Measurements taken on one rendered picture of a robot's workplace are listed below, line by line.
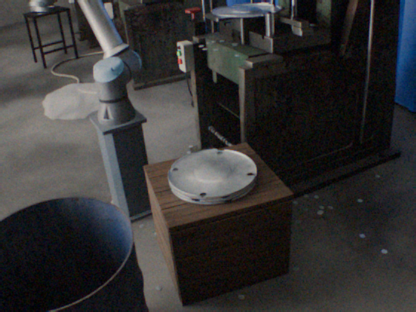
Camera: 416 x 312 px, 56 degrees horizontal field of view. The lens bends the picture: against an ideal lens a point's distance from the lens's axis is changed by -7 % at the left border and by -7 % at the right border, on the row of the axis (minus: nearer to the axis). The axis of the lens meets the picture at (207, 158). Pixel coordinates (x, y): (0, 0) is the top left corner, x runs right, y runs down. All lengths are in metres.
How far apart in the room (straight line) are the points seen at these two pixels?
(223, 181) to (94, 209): 0.41
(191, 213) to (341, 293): 0.60
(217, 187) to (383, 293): 0.68
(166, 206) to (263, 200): 0.29
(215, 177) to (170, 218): 0.21
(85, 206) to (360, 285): 0.95
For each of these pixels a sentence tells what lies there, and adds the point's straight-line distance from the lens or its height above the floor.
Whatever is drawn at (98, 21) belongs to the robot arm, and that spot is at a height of 0.82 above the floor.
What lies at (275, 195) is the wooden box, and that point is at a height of 0.35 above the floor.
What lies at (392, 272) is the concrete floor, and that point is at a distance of 1.60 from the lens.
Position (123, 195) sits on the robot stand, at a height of 0.14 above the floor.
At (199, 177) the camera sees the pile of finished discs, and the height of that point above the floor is 0.38.
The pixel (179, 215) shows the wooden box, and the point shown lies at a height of 0.35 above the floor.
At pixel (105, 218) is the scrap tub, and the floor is 0.42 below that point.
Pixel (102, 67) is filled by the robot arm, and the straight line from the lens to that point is 1.58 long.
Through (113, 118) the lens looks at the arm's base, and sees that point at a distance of 1.61.
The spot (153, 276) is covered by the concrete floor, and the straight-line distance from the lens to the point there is 1.56.
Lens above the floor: 1.10
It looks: 30 degrees down
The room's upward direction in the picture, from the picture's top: 5 degrees counter-clockwise
